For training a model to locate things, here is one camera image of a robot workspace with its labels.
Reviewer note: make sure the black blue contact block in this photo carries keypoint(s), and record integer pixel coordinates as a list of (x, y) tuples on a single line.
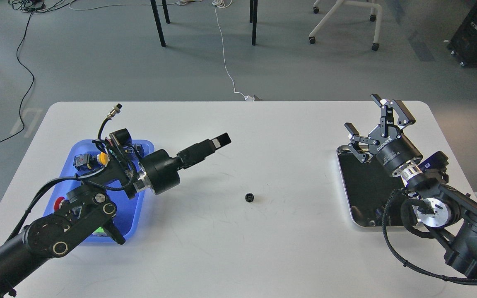
[(83, 162)]

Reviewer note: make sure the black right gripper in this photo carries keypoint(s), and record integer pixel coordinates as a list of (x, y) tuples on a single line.
[(390, 151)]

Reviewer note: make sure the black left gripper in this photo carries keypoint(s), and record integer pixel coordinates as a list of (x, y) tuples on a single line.
[(159, 172)]

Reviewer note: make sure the yellow push button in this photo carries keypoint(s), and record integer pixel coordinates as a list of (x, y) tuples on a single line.
[(102, 158)]

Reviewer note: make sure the red push button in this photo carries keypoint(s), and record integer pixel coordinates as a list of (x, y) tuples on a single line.
[(58, 203)]

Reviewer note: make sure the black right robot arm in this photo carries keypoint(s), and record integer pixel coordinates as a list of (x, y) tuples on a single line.
[(430, 208)]

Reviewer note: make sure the silver metal tray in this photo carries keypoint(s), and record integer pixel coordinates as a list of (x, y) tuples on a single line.
[(368, 187)]

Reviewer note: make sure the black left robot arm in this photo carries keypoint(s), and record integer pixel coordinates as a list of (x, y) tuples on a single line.
[(88, 207)]

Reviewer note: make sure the silver green indicator part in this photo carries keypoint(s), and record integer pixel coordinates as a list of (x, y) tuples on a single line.
[(100, 232)]

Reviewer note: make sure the small black gear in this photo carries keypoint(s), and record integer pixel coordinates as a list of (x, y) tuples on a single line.
[(249, 197)]

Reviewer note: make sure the blue plastic tray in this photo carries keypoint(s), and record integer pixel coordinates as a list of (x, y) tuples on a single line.
[(128, 213)]

